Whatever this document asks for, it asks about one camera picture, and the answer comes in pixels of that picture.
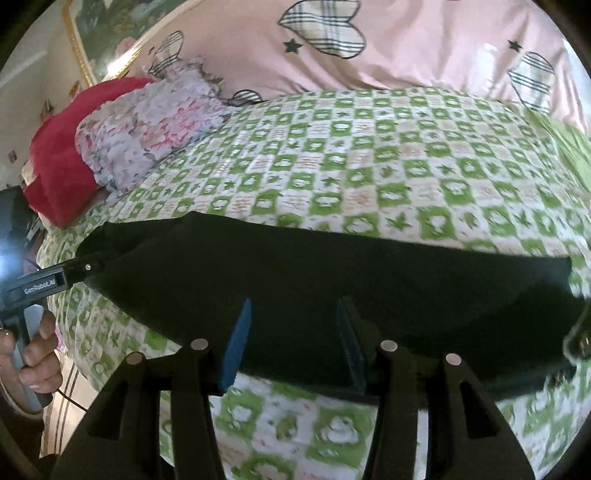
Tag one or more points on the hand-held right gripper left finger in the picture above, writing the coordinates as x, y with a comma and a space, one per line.
234, 342

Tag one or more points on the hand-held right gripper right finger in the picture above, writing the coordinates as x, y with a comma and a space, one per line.
345, 342

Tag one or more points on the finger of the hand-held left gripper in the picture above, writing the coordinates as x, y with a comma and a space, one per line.
84, 268

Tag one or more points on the black pants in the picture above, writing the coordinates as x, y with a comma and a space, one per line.
323, 295

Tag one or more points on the person's left hand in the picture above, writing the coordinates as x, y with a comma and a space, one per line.
40, 355

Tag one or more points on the red pillow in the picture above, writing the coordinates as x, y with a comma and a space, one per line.
60, 161

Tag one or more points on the green checkered bed sheet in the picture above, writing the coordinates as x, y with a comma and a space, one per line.
351, 184

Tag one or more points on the floral ruffled pillow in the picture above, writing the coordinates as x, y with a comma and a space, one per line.
152, 124

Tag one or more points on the pink heart print quilt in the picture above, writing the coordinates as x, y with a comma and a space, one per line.
369, 41

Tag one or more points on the gold framed wall picture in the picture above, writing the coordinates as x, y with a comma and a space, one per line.
92, 32

